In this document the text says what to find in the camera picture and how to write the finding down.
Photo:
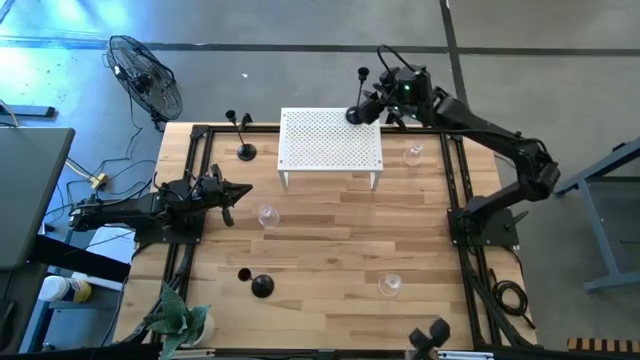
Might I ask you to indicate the black frame bracket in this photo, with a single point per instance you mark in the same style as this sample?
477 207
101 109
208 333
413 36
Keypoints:
396 120
245 121

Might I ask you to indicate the black floor fan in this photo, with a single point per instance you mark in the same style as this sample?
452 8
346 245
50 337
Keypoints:
145 80

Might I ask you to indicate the white paper sheet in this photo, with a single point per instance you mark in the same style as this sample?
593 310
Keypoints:
112 242

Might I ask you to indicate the white wipes canister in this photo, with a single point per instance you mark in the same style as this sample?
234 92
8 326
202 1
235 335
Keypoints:
65 289

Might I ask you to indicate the white perforated metal shelf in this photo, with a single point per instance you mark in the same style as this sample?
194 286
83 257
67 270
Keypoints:
325 145

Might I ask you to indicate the black flat floor bar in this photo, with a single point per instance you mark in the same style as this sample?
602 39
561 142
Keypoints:
27 111

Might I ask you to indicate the black table-level camera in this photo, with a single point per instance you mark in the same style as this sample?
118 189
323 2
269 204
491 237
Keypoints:
430 336

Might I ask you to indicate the black aluminium table frame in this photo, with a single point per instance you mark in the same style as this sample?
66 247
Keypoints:
260 129

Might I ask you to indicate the black clamp lever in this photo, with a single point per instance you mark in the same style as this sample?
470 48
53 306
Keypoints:
517 219

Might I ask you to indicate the green potted plant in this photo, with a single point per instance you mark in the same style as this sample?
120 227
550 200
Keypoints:
172 310

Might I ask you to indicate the blue-grey table frame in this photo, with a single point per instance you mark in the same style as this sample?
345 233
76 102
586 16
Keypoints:
597 220

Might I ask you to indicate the grey desk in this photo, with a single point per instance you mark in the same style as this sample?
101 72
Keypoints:
30 195

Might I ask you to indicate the yellow power plug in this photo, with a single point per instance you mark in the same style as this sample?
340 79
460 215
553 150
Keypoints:
99 181

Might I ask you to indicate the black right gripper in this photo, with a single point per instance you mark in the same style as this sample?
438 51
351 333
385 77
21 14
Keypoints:
387 97

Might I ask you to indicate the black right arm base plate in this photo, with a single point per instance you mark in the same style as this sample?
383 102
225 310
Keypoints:
500 232

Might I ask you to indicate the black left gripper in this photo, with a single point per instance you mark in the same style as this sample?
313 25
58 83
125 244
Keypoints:
212 192

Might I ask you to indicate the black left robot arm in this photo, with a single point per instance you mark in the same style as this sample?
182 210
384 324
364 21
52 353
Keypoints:
125 210

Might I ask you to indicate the black desk beam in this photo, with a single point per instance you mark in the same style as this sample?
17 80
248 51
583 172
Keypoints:
80 257

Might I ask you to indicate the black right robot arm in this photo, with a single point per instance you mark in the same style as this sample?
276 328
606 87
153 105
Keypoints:
480 125

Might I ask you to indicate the white plant pot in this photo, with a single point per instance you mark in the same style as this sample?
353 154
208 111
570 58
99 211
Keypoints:
207 330

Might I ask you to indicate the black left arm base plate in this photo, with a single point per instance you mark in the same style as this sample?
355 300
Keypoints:
150 237

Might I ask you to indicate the silver aluminium bar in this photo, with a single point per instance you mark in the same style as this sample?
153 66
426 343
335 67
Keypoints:
465 355

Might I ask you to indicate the black tall candlestick holder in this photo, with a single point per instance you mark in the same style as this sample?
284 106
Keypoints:
352 117
262 286
246 152

